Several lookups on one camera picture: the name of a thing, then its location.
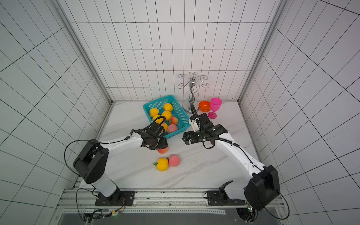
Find yellow red peach top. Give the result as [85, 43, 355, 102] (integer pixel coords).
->
[161, 122, 168, 133]

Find pink peach bottom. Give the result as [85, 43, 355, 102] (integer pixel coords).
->
[167, 124, 178, 134]

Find pink peach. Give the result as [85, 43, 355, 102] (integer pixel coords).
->
[168, 155, 181, 167]
[167, 124, 178, 134]

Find yellow peach with leaf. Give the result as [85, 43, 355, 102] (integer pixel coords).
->
[149, 108, 159, 118]

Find orange red peach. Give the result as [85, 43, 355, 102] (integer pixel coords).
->
[169, 116, 179, 125]

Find yellow peach red spot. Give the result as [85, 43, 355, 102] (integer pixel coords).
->
[162, 111, 172, 121]

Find teal plastic basket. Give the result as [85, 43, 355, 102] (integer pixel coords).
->
[143, 95, 190, 138]

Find yellow peach leaf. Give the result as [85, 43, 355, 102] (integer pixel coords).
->
[153, 158, 169, 172]

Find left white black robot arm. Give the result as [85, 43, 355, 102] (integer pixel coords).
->
[73, 129, 168, 199]

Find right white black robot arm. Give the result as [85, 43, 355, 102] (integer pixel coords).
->
[182, 124, 280, 211]

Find orange plastic bowl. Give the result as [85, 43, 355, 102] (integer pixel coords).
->
[198, 101, 211, 113]

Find pink plastic goblet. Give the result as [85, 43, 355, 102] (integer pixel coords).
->
[208, 97, 222, 119]

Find metal cup drying rack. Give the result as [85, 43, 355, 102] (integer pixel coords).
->
[177, 71, 210, 113]

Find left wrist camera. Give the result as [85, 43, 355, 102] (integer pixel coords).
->
[144, 122, 165, 137]

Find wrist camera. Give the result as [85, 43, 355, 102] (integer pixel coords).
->
[188, 113, 213, 132]
[144, 122, 165, 137]

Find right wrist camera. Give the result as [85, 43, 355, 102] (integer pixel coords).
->
[188, 113, 213, 132]

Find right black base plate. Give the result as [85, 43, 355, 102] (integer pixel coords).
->
[204, 190, 246, 206]

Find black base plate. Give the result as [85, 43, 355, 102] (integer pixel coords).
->
[95, 190, 135, 206]
[204, 190, 246, 206]

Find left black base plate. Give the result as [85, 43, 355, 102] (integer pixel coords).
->
[95, 190, 135, 206]

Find aluminium mounting rail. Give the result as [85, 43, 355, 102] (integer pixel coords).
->
[60, 187, 282, 216]

